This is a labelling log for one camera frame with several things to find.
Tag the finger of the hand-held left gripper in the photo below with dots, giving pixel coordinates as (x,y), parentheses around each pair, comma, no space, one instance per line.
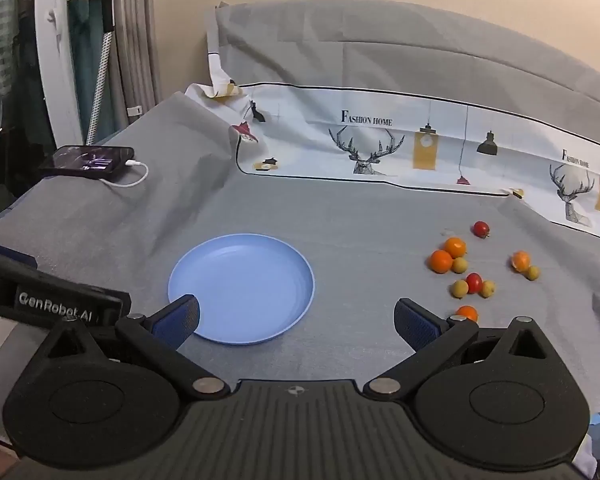
(7,260)

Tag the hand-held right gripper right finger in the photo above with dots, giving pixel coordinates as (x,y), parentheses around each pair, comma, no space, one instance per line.
(417,328)

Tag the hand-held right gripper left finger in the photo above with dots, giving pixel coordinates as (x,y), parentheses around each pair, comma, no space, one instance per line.
(177,321)

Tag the small green fruit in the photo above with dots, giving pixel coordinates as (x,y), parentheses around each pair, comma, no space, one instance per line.
(461,264)
(532,273)
(459,289)
(489,288)

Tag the red cherry tomato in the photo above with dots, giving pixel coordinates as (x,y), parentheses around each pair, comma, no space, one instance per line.
(474,283)

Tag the blue plate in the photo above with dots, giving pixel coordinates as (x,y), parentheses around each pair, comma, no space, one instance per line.
(250,285)

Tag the cherry tomato with stem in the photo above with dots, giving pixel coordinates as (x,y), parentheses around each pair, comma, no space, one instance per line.
(480,229)

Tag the peeled small orange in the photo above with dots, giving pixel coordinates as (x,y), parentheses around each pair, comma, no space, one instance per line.
(520,261)

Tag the black smartphone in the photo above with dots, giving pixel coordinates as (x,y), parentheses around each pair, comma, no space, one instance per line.
(87,161)

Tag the grey bed cover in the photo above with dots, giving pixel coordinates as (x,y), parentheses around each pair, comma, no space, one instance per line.
(330,210)

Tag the white deer-print cloth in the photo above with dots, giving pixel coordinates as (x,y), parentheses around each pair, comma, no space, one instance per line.
(430,145)

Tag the white curtain clip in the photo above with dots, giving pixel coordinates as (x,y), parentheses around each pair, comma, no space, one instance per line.
(135,110)

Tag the teal curtain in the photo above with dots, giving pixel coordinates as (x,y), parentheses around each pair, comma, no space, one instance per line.
(82,60)

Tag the white window frame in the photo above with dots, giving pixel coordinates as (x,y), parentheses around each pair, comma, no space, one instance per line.
(55,60)

